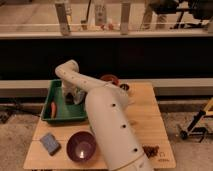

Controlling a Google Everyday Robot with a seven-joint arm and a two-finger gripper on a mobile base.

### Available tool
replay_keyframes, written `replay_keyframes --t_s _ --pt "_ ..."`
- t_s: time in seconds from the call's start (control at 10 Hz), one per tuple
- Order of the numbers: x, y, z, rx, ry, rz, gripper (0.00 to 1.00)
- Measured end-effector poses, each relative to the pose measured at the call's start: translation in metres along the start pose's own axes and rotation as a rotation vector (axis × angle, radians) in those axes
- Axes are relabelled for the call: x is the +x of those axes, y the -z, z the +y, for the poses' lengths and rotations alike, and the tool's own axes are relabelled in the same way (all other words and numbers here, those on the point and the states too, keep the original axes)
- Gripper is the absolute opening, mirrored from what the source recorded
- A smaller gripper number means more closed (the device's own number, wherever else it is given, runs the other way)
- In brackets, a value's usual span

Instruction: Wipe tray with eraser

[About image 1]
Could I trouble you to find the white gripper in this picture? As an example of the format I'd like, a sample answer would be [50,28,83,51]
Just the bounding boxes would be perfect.
[62,80,86,105]

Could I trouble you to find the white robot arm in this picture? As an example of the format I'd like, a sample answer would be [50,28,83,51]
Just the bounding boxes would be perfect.
[55,60,154,171]

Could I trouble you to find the green plastic tray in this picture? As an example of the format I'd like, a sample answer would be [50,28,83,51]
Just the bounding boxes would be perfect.
[41,79,87,124]

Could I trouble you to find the blue eraser sponge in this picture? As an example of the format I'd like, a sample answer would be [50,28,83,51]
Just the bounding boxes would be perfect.
[40,133,61,156]

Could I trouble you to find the orange carrot toy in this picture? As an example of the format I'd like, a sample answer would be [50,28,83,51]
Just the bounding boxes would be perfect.
[51,102,57,118]

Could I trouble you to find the red bowl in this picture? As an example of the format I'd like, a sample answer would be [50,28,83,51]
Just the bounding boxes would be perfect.
[101,74,119,85]

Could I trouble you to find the purple bowl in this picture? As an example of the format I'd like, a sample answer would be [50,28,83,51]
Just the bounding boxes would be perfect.
[66,131,96,163]

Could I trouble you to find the yellow black cart frame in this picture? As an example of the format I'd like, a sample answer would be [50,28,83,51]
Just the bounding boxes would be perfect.
[178,97,213,143]

